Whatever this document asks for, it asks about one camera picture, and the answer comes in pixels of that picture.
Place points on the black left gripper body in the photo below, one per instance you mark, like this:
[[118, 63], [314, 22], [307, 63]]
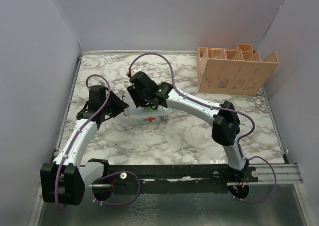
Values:
[[108, 112]]

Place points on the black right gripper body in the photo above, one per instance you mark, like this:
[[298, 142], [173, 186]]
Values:
[[145, 99]]

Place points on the clear plastic kit box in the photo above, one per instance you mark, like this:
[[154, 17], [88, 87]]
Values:
[[142, 121]]

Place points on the green medicine box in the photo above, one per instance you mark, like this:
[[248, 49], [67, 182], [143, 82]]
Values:
[[148, 109]]

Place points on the clear plastic kit lid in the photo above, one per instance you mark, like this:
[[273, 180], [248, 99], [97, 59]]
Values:
[[138, 112]]

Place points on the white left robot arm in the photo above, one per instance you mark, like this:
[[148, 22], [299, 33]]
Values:
[[63, 181]]

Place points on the peach plastic organizer basket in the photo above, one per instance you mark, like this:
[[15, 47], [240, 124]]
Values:
[[239, 71]]

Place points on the black mounting rail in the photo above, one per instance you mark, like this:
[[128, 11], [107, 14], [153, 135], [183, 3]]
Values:
[[170, 179]]

